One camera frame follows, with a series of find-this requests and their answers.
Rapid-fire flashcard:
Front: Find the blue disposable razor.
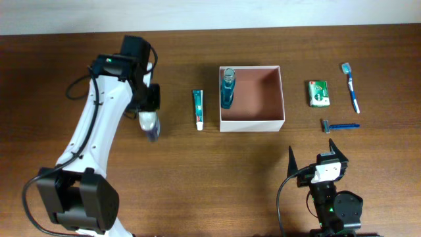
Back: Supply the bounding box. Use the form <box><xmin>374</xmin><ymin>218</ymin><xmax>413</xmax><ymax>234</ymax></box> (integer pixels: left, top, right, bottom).
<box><xmin>322</xmin><ymin>120</ymin><xmax>360</xmax><ymax>134</ymax></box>

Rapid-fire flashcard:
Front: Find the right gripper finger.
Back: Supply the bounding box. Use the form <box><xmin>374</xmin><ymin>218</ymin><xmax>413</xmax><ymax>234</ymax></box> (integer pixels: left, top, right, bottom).
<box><xmin>329</xmin><ymin>138</ymin><xmax>349</xmax><ymax>163</ymax></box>
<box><xmin>287</xmin><ymin>146</ymin><xmax>298</xmax><ymax>177</ymax></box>

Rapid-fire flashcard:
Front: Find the white square cardboard box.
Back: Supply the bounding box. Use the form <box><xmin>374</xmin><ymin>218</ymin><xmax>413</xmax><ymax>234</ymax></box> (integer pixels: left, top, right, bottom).
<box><xmin>219</xmin><ymin>66</ymin><xmax>285</xmax><ymax>132</ymax></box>

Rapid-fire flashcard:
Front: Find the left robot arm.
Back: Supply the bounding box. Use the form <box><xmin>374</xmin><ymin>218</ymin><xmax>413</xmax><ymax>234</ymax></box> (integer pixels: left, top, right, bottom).
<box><xmin>22</xmin><ymin>36</ymin><xmax>161</xmax><ymax>236</ymax></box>

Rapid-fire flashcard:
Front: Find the clear spray bottle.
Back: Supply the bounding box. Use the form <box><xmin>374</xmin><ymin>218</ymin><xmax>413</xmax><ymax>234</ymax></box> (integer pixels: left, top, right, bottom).
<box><xmin>138</xmin><ymin>111</ymin><xmax>161</xmax><ymax>142</ymax></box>

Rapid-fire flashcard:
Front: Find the right black cable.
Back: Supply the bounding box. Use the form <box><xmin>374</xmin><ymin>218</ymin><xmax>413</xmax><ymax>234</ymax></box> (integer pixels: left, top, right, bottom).
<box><xmin>276</xmin><ymin>165</ymin><xmax>313</xmax><ymax>237</ymax></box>

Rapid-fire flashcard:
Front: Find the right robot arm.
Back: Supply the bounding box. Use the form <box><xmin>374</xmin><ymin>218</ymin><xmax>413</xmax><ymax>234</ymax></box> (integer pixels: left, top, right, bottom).
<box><xmin>287</xmin><ymin>140</ymin><xmax>363</xmax><ymax>236</ymax></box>

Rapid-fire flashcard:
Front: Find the blue white toothbrush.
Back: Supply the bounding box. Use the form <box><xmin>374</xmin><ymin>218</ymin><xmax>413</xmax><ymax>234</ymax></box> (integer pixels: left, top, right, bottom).
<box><xmin>341</xmin><ymin>63</ymin><xmax>360</xmax><ymax>114</ymax></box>

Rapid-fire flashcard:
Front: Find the green toothpaste tube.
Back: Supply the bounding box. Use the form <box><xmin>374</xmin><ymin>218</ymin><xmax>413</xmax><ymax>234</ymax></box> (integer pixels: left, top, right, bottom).
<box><xmin>193</xmin><ymin>90</ymin><xmax>204</xmax><ymax>131</ymax></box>

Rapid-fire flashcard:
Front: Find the teal mouthwash bottle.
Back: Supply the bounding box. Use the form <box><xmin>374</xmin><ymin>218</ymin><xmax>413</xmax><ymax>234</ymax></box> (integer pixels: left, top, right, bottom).
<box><xmin>221</xmin><ymin>68</ymin><xmax>236</xmax><ymax>109</ymax></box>

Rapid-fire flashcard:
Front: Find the green soap box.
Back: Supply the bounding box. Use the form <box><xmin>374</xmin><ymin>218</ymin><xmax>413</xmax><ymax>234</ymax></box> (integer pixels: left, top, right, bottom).
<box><xmin>308</xmin><ymin>81</ymin><xmax>330</xmax><ymax>107</ymax></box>

